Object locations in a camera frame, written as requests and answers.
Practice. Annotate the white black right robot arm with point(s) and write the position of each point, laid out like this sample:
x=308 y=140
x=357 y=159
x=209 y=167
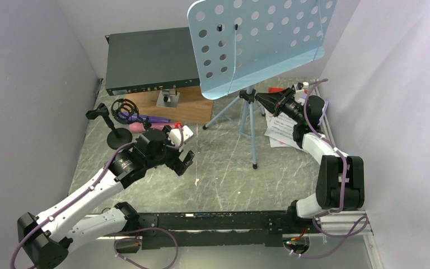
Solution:
x=340 y=181

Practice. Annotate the dark green rack unit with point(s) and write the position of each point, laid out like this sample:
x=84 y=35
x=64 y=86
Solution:
x=150 y=60

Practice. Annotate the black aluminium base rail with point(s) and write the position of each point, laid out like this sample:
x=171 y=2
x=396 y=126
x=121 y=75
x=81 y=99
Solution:
x=209 y=229

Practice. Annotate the pink microphone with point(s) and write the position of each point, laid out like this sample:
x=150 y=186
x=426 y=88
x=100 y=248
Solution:
x=139 y=127

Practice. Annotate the wooden board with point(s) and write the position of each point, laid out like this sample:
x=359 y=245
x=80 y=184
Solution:
x=192 y=107

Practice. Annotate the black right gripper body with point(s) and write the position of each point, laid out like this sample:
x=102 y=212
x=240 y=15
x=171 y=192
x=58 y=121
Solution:
x=292 y=109

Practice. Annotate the light blue music stand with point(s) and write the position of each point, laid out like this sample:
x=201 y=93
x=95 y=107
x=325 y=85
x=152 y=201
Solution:
x=238 y=44

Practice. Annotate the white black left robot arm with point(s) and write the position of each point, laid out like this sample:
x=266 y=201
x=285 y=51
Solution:
x=50 y=236

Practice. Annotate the red sheet music papers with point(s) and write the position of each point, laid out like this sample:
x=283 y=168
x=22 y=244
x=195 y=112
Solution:
x=273 y=90

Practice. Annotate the grey metal bracket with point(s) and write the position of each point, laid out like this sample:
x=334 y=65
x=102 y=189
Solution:
x=168 y=98

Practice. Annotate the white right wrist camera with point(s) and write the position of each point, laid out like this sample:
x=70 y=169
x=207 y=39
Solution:
x=303 y=87

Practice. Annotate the black round-base mic stand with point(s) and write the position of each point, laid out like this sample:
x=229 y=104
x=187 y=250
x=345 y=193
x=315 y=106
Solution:
x=117 y=136

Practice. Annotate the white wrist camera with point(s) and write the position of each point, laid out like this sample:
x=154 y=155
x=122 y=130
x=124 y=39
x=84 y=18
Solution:
x=303 y=87
x=179 y=136

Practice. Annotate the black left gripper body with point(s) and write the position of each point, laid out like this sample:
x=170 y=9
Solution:
x=172 y=160

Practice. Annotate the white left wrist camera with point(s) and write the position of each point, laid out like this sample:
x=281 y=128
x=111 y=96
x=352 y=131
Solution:
x=179 y=136

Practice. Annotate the black tripod mic stand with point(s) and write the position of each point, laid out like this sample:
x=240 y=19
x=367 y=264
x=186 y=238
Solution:
x=126 y=105

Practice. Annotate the purple microphone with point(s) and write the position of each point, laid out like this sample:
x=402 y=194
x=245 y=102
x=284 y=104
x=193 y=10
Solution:
x=125 y=118

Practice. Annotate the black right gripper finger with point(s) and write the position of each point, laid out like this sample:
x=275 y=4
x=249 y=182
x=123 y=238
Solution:
x=274 y=98
x=271 y=106

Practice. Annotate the lavender sheet music page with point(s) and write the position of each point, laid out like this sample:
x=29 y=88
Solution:
x=324 y=111

